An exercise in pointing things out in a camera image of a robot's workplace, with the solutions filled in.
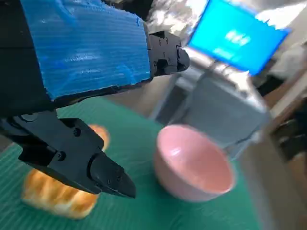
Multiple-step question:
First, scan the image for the bare left robot hand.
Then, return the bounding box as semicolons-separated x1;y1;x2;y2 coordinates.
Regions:
0;0;190;199

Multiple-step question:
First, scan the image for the round toy bread bun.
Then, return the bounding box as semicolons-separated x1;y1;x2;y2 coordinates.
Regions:
88;124;111;151

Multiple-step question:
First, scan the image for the long striped toy bread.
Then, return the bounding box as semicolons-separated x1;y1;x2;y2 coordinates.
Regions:
21;166;99;220

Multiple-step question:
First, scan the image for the pink bowl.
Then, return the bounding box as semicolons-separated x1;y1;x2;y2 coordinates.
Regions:
153;124;237;203

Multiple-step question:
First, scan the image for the blue monitor screen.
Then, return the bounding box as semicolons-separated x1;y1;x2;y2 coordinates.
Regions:
187;0;292;76

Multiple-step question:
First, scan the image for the grey mesh-back chair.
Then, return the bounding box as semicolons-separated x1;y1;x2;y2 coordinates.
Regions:
148;69;272;161

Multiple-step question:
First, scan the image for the green cutting mat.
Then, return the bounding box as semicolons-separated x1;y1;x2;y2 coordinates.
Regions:
0;98;262;230

